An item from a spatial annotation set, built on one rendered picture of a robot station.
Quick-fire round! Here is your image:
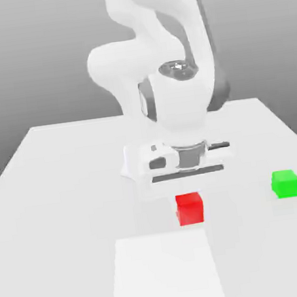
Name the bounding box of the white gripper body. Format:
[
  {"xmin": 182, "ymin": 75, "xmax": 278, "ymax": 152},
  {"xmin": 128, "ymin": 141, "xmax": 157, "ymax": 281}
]
[{"xmin": 149, "ymin": 162, "xmax": 226, "ymax": 191}]

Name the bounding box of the small red cube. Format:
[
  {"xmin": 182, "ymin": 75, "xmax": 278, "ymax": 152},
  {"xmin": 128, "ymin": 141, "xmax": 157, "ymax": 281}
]
[{"xmin": 173, "ymin": 190, "xmax": 207, "ymax": 228}]

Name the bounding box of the small green cube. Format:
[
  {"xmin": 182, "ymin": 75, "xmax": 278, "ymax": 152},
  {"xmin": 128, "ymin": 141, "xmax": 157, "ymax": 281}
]
[{"xmin": 269, "ymin": 167, "xmax": 297, "ymax": 201}]

